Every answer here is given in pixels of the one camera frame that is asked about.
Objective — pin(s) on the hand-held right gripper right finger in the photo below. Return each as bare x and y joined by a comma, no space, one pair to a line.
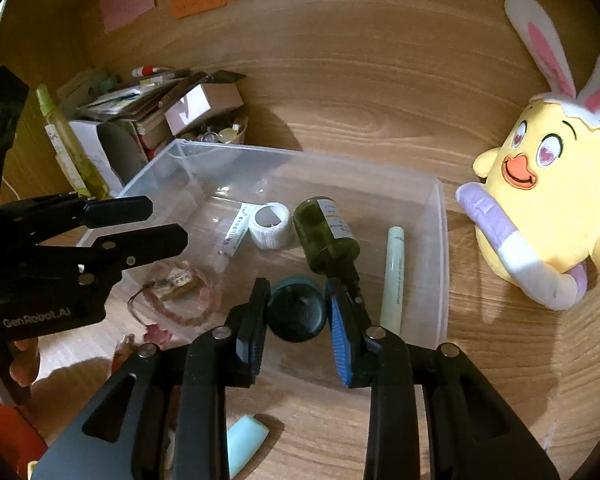
341,345

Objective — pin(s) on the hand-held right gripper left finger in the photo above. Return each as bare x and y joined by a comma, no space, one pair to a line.
256,330

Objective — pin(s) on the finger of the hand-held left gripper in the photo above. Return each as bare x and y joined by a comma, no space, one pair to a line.
115,210
145,245

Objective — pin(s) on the dark round teal-rimmed case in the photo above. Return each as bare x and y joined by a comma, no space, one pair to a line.
297,310

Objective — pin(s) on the tan eraser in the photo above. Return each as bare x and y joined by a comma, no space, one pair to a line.
177,282

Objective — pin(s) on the pale green tube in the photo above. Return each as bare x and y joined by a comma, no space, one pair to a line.
394,280

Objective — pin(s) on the white ointment tube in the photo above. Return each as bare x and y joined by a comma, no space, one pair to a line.
235,235

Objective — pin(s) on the white gauze tape roll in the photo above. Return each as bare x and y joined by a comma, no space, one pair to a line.
270,225

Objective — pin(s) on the dark green bottle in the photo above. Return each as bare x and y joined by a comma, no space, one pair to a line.
325,235

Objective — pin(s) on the clear plastic bin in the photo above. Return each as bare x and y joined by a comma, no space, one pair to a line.
280,170

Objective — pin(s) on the person's left hand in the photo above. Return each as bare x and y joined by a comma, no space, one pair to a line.
25,362

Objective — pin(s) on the white folded paper leaflet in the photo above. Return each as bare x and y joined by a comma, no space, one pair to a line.
107,152

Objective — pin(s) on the green spray bottle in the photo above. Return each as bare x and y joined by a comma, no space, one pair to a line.
67,145

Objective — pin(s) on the pink soft trinket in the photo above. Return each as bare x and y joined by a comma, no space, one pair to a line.
152,337

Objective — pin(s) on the light blue tube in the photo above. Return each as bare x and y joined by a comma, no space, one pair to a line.
245,442

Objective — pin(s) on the stack of booklets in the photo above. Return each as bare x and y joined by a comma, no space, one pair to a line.
130,97

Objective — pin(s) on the red object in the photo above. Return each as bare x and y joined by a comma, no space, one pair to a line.
5,425

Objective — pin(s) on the white bowl of trinkets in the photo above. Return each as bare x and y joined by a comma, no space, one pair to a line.
225,135

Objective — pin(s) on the small white cardboard box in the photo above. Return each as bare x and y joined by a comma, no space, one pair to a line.
200,105

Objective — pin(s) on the red and white marker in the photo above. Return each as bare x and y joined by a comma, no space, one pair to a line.
150,71

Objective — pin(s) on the yellow chick plush toy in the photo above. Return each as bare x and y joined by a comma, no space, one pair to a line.
545,180

